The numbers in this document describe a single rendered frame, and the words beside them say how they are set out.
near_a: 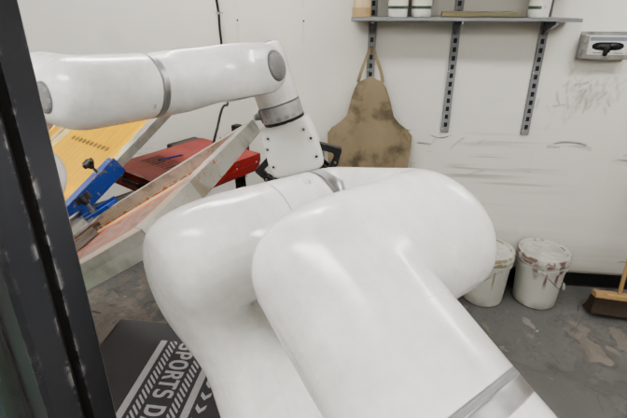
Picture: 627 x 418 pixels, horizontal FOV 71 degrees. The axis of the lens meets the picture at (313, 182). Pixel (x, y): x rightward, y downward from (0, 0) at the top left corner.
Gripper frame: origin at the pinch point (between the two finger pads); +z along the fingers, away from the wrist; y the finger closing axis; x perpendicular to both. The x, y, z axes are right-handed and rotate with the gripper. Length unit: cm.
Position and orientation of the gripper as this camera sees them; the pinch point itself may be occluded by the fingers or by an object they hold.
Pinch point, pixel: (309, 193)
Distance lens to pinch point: 84.4
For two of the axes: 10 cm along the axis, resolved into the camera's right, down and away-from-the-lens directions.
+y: 9.5, -2.3, -2.2
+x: 1.2, -3.8, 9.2
